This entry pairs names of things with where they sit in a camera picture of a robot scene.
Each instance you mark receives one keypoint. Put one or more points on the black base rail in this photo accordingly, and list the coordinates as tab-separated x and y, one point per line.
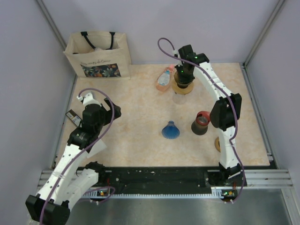
166	180

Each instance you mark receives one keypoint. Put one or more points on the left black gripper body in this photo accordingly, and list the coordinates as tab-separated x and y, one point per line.
106	117

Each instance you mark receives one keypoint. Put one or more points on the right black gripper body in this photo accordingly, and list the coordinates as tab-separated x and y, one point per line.
183	77

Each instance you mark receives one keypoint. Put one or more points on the beige canvas tote bag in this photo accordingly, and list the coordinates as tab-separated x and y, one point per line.
99	54

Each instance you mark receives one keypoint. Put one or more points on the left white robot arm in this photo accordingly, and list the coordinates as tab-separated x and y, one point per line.
52	204

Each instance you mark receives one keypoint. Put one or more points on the dark carafe with red lid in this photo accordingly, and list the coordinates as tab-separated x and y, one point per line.
200	124

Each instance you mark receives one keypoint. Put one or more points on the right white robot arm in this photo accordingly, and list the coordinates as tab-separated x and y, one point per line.
225	112

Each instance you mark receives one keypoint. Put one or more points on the small black barcode box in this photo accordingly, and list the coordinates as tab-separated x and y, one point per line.
73	117

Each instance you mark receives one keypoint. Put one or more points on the white paper sheet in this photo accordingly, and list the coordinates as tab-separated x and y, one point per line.
96	148

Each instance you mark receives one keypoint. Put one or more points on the clear glass carafe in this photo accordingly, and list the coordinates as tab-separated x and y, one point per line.
179	99

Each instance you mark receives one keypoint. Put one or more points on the pink detergent bottle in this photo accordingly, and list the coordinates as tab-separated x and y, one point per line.
164	80

